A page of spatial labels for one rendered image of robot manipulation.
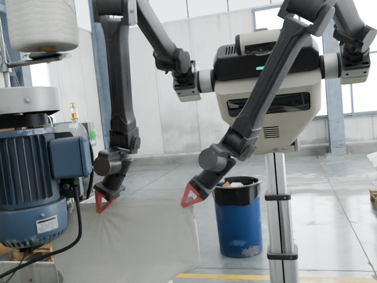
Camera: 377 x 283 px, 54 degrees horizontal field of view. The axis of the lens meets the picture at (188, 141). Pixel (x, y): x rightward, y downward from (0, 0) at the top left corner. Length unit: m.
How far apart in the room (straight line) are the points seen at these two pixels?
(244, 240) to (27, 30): 2.75
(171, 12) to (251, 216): 7.18
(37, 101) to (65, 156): 0.13
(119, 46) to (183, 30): 8.54
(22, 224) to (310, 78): 1.01
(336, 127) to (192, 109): 3.42
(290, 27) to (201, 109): 8.39
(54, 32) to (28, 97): 0.21
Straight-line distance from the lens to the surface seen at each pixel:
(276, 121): 1.43
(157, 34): 1.17
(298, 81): 1.36
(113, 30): 0.99
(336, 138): 8.66
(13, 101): 0.80
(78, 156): 0.82
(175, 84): 1.40
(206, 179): 1.02
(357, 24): 1.19
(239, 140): 0.99
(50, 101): 0.83
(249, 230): 3.34
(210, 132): 9.23
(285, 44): 0.91
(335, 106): 8.61
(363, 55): 1.34
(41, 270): 1.82
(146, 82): 9.70
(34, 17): 0.97
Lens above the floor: 1.34
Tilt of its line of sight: 5 degrees down
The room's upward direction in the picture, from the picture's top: 6 degrees counter-clockwise
